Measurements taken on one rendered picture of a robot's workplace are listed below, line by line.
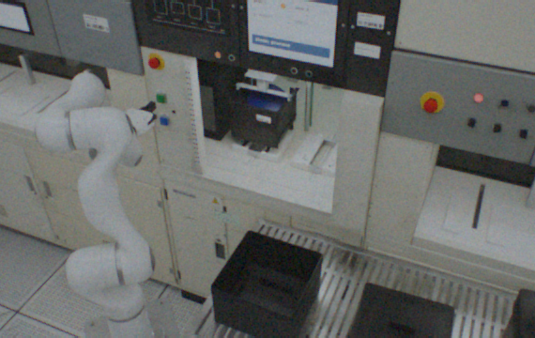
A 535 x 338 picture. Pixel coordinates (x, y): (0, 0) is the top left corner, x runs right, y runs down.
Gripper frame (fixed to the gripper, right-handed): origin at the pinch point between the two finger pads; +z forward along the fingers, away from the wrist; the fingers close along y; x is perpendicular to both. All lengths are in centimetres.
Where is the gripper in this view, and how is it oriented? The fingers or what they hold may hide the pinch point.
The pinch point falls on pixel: (150, 107)
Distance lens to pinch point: 206.1
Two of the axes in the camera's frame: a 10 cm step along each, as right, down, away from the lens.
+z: 3.9, -5.8, 7.2
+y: 9.2, 2.5, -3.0
